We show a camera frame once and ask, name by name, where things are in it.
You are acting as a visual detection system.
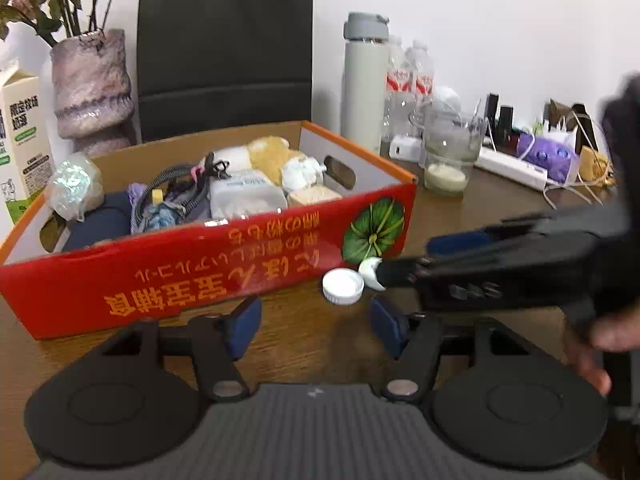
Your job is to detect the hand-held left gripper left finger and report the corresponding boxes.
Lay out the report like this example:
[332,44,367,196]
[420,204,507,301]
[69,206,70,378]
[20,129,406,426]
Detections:
[100,296,264,403]

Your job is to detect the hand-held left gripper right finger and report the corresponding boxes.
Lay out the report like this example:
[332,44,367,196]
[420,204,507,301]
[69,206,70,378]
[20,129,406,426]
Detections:
[369,294,538,403]

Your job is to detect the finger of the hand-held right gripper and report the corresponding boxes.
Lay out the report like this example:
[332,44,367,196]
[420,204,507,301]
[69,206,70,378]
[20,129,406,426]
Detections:
[426,211,547,258]
[375,255,437,289]

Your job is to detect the white crescent-shaped piece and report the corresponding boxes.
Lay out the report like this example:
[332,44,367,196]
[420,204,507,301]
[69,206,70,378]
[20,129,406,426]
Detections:
[358,257,386,292]

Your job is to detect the white bottle cap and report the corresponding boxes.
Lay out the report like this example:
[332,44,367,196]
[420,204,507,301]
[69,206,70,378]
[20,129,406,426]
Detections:
[321,268,366,306]

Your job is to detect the red cardboard box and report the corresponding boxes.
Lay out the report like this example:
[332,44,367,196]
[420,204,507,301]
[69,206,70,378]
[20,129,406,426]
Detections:
[0,120,418,342]

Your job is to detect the white labelled plastic bottle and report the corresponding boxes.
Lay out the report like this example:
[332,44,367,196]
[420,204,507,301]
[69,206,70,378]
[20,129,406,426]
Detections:
[209,169,288,220]

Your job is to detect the blue white packet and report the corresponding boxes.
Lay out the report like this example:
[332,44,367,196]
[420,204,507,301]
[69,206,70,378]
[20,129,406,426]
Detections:
[149,202,177,228]

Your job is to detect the white tissue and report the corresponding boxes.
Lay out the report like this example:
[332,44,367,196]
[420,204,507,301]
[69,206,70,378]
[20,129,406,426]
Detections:
[281,156,326,193]

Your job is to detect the black cable bundle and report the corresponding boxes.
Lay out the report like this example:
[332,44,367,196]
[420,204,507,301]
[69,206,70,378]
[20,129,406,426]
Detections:
[197,151,232,182]

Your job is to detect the wooden desktop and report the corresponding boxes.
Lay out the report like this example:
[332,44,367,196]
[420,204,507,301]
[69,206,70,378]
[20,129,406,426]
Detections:
[0,152,640,411]

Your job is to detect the person's right hand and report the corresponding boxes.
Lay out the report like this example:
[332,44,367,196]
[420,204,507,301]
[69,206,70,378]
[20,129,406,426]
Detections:
[562,305,640,397]

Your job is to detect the glass candle jar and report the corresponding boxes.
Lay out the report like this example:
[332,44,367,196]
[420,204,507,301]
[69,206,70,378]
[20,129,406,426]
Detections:
[424,160,473,197]

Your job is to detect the white power strip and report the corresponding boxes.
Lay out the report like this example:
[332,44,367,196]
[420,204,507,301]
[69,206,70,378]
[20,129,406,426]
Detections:
[474,145,548,192]

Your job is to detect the clear glass cup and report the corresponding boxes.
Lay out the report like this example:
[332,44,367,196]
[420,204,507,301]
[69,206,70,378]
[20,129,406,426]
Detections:
[422,107,487,166]

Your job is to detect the white charger block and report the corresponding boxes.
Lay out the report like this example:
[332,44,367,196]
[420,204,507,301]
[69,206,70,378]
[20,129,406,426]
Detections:
[389,134,426,159]

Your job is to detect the purple tissue packet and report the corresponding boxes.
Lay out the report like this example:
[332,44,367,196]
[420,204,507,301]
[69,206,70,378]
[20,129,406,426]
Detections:
[515,132,581,186]

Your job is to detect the black cosmetic bottle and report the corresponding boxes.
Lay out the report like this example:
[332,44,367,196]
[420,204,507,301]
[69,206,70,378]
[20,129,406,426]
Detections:
[484,92,501,148]
[497,105,516,146]

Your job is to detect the grey zipper pouch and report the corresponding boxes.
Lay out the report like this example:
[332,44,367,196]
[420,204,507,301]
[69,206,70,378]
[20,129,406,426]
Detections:
[130,162,213,233]

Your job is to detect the white round speaker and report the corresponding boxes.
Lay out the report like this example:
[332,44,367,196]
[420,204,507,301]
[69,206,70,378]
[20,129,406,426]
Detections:
[431,86,463,116]

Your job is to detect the brown paper bag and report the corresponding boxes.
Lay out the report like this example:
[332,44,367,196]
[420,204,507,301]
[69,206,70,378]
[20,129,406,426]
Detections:
[547,99,601,136]

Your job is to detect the clear water bottle red label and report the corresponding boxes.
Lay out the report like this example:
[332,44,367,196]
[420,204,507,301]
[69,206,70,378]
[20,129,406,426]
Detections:
[407,40,435,111]
[385,35,410,143]

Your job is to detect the yellow and white plush toy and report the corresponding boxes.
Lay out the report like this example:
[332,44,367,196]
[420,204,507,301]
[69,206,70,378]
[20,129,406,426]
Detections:
[205,136,306,186]

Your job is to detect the white thermos bottle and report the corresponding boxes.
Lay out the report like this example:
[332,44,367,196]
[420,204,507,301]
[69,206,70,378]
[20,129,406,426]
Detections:
[341,11,391,155]

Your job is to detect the navy blue cloth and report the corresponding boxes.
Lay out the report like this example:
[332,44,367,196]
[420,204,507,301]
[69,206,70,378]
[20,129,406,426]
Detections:
[62,192,133,253]

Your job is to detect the iridescent crinkled bag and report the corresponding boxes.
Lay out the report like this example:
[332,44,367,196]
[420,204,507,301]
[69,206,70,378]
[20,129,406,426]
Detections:
[45,154,106,222]

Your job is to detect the mottled pink ceramic vase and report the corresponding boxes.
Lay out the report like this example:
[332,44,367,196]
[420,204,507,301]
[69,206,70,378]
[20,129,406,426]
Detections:
[50,29,136,157]

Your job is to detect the white milk carton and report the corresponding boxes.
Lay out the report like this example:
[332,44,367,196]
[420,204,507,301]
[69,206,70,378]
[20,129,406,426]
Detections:
[0,59,56,226]

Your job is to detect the white cable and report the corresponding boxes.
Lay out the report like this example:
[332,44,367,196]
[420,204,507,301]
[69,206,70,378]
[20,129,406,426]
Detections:
[542,180,616,209]

